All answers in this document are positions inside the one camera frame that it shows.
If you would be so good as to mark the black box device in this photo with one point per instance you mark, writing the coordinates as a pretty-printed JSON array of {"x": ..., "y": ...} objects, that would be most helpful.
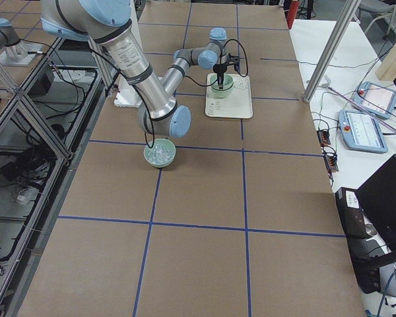
[{"x": 372, "y": 266}]

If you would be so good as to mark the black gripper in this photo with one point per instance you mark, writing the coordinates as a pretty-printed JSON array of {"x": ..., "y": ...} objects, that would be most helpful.
[{"x": 219, "y": 70}]

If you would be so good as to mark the red cylinder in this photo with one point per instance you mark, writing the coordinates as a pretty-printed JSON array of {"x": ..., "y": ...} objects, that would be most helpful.
[{"x": 291, "y": 13}]

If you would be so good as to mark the green bowl with ice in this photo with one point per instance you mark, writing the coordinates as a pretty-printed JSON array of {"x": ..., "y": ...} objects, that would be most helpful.
[{"x": 165, "y": 142}]

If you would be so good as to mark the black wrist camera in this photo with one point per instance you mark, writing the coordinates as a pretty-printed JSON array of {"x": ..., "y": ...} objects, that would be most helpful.
[{"x": 235, "y": 62}]

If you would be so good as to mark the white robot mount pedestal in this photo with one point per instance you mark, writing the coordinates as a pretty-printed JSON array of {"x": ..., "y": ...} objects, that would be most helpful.
[{"x": 125, "y": 95}]

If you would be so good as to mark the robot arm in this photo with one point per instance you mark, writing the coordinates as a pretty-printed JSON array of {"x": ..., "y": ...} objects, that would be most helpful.
[{"x": 109, "y": 24}]

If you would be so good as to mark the aluminium frame post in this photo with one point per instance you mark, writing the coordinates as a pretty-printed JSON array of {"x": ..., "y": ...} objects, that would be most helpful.
[{"x": 336, "y": 36}]

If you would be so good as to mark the green bowl on tray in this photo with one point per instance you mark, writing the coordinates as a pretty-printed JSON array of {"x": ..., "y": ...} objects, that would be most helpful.
[{"x": 220, "y": 95}]

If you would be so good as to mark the blue teach pendant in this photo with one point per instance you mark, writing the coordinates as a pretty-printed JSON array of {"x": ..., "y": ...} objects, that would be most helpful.
[
  {"x": 360, "y": 132},
  {"x": 377, "y": 99}
]

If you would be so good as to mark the orange black connector module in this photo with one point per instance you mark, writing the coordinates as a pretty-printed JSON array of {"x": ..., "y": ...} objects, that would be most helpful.
[{"x": 324, "y": 137}]

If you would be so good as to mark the near blue teach pendant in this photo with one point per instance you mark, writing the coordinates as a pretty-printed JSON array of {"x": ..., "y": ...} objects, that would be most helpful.
[{"x": 360, "y": 132}]

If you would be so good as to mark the clear ice cubes pile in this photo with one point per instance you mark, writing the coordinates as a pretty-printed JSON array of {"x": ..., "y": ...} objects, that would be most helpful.
[{"x": 160, "y": 154}]

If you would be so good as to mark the far blue teach pendant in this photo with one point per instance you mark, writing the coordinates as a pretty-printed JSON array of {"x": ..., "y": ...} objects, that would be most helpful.
[{"x": 377, "y": 99}]

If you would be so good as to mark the black laptop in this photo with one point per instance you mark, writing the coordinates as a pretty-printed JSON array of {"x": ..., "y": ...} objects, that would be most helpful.
[{"x": 377, "y": 197}]

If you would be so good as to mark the cream bear serving tray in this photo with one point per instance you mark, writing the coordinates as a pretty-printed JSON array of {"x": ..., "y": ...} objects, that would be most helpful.
[{"x": 238, "y": 105}]

